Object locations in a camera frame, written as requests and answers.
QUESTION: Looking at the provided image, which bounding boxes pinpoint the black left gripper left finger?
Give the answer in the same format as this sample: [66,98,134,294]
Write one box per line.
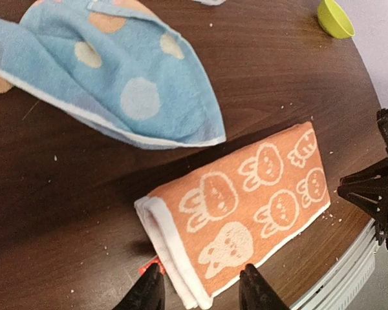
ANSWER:
[113,263,166,310]

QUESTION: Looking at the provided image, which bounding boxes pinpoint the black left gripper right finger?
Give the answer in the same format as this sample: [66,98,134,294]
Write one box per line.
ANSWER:
[239,263,290,310]

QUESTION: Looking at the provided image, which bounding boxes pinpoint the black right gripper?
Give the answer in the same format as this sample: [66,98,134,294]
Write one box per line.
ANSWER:
[338,108,388,250]

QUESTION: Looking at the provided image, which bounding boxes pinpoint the orange bunny towel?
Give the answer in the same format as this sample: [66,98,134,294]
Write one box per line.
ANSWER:
[135,122,330,309]

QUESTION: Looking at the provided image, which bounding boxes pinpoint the green bowl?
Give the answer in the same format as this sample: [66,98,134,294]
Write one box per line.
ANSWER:
[317,0,355,39]

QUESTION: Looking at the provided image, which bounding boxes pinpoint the blue patterned towel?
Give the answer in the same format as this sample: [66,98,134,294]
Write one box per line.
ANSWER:
[0,1,226,149]

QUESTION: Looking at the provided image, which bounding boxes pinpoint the white plastic basket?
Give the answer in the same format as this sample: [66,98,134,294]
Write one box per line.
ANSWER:
[194,0,226,6]

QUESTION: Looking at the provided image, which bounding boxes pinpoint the front aluminium rail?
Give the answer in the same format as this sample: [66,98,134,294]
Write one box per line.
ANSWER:
[291,220,388,309]

